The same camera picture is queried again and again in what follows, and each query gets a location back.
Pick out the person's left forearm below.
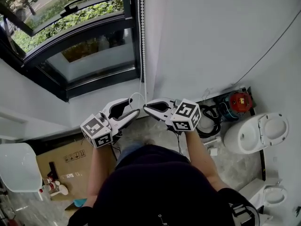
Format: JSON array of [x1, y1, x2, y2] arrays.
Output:
[[86, 145, 118, 197]]

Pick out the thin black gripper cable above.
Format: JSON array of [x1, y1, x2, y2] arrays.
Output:
[[175, 130, 189, 161], [111, 135, 123, 161]]

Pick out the teal cloth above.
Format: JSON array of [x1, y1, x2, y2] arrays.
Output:
[[72, 198, 87, 208]]

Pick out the black chest strap buckle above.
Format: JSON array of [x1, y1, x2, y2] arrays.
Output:
[[229, 202, 259, 226]]

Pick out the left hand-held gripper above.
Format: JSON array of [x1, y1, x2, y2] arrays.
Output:
[[79, 97, 141, 149]]

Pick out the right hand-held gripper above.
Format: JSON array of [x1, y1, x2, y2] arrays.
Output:
[[143, 97, 202, 132]]

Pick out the black framed window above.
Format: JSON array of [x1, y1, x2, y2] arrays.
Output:
[[0, 0, 144, 103]]

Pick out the white toilet brush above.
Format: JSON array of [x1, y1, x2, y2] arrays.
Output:
[[203, 136, 223, 146]]

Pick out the printed cardboard box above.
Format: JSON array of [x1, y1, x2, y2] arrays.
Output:
[[35, 139, 118, 201]]

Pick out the white power cable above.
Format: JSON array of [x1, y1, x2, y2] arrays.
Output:
[[201, 87, 214, 102]]

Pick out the white round toilet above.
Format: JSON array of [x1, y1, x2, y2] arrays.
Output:
[[223, 113, 290, 154]]

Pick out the person's dark shirt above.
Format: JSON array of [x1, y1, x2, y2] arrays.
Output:
[[68, 145, 261, 226]]

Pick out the clear bottle red cap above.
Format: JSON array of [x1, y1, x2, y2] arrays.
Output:
[[39, 181, 59, 194]]

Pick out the white toilet with cistern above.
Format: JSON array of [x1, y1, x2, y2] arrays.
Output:
[[238, 178, 289, 215]]

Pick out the red vacuum cleaner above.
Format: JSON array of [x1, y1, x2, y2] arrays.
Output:
[[217, 90, 253, 122]]

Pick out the green outdoor bushes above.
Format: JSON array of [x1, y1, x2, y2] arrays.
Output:
[[0, 0, 125, 54]]

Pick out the white ceramic basin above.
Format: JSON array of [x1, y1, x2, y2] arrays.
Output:
[[0, 142, 43, 193]]

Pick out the thin grey wall cable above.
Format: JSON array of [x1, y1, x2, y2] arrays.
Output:
[[231, 7, 301, 86]]

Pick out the black vacuum hose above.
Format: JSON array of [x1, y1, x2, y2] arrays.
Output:
[[196, 104, 223, 139]]

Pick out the black window handle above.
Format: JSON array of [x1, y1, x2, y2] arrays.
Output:
[[60, 0, 85, 18]]

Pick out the person's right forearm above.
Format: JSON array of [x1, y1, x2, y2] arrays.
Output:
[[184, 130, 232, 194]]

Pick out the white bead chain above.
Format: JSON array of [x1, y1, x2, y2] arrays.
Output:
[[128, 0, 149, 108]]

